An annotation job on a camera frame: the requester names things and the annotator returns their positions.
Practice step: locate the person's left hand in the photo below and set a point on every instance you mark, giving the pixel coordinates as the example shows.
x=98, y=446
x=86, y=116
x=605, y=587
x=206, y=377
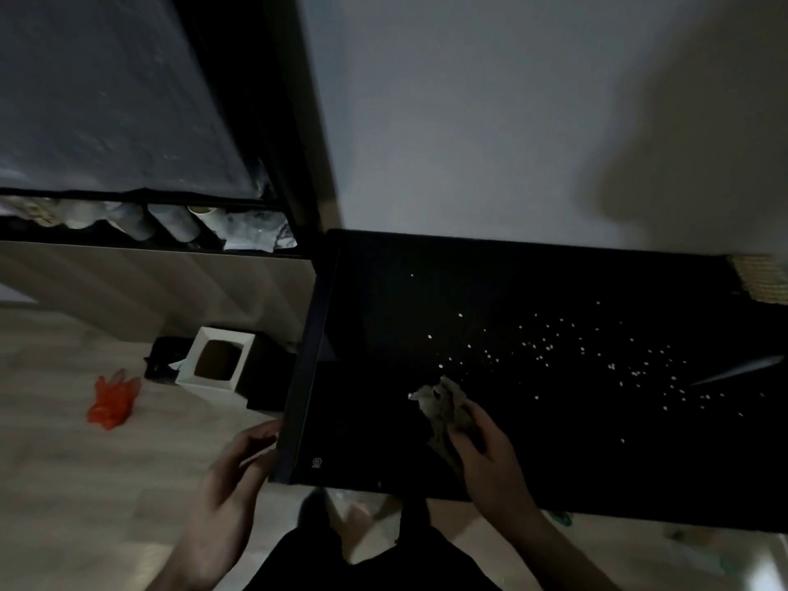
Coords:
x=221, y=510

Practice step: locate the plain grey cleaning cloth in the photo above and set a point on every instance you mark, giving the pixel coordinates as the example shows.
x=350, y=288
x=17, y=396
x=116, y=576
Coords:
x=446, y=406

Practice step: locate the person's right hand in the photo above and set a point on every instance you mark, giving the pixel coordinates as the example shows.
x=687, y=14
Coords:
x=498, y=473

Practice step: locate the small black box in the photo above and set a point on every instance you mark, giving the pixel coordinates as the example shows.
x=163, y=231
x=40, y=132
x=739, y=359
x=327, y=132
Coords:
x=161, y=360

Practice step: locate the black trousers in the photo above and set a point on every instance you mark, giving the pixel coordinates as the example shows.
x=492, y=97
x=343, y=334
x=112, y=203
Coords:
x=369, y=566

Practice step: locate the grey fabric cover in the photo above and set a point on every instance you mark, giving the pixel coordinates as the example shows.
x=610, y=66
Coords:
x=111, y=86

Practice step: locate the beige wooden panel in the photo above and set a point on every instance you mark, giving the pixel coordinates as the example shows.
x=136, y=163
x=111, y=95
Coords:
x=154, y=283

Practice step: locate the black table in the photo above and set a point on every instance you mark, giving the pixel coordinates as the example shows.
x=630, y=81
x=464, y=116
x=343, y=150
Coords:
x=382, y=313

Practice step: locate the orange plastic bag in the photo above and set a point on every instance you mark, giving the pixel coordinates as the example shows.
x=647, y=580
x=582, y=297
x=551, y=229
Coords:
x=111, y=403

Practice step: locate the yellow checkered cloth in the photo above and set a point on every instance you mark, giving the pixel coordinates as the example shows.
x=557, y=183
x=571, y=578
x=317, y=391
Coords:
x=760, y=279

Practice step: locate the green plastic object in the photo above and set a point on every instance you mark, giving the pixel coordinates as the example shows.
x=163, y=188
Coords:
x=561, y=518

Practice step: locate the white paper roll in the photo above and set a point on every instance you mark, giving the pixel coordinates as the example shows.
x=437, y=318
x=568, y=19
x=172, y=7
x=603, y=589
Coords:
x=212, y=224
x=129, y=220
x=175, y=224

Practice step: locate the white crumbs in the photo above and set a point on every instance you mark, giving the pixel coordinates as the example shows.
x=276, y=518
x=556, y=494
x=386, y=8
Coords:
x=547, y=347

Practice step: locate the white square bin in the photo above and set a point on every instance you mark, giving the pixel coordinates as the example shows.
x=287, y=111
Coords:
x=188, y=375

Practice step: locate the black shelf frame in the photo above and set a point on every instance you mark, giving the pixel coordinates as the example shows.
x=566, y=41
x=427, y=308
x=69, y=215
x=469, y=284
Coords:
x=265, y=86

